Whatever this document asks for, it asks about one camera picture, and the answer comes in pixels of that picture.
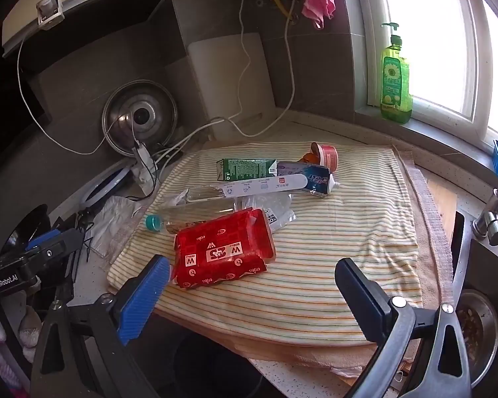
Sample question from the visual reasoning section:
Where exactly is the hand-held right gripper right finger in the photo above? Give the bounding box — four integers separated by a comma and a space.
334, 258, 471, 398

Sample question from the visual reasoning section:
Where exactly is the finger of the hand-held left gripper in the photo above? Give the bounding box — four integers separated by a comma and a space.
25, 228, 63, 252
33, 229, 85, 263

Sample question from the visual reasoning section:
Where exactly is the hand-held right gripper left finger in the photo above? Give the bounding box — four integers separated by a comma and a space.
29, 254, 173, 398

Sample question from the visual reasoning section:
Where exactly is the clear plastic bottle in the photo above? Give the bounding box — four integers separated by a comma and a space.
144, 199, 239, 235

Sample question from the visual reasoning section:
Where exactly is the red snack packet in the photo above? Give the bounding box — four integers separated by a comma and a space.
172, 209, 277, 291

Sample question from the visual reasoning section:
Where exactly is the toothpaste tube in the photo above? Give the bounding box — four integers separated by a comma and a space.
276, 161, 340, 197

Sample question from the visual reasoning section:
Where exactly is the red plastic cup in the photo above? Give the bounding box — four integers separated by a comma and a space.
310, 142, 340, 171

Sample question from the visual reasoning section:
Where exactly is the white toothbrush package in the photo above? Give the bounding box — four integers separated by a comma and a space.
178, 173, 310, 206

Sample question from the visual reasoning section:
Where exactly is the green carton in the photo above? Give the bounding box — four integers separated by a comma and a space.
215, 158, 280, 182

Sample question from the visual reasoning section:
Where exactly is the person's left hand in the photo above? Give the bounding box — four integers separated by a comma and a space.
0, 304, 43, 351

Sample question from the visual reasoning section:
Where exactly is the black wok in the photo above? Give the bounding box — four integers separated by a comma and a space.
0, 204, 50, 258

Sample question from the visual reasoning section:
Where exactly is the white plastic bag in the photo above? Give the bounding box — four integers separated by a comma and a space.
92, 196, 144, 258

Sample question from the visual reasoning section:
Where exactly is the striped cloth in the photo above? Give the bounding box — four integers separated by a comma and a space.
107, 141, 424, 347

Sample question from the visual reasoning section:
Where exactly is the steel sink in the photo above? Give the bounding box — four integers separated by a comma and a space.
440, 209, 498, 398

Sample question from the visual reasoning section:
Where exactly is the white power strip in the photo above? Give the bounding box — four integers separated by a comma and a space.
130, 141, 160, 195

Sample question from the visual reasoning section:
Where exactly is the wooden board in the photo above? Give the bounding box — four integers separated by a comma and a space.
423, 176, 459, 241

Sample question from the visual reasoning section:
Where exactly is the sink strainer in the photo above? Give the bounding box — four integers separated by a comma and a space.
454, 290, 498, 386

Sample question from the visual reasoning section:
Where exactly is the steel pot lid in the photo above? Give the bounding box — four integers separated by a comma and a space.
101, 80, 179, 158

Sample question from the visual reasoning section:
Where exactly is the steel faucet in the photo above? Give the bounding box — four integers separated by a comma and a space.
473, 145, 498, 246

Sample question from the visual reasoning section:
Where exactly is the green dish soap bottle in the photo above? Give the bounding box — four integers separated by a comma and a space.
379, 22, 413, 125

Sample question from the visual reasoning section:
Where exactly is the white cutting board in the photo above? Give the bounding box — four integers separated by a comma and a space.
187, 32, 279, 142

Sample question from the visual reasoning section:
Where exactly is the pink cloth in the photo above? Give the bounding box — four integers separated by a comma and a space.
301, 0, 337, 30

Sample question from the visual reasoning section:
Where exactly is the white clip-on camera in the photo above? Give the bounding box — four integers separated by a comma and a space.
35, 0, 65, 31

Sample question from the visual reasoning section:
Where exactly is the white window frame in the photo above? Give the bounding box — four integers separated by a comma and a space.
351, 0, 498, 142

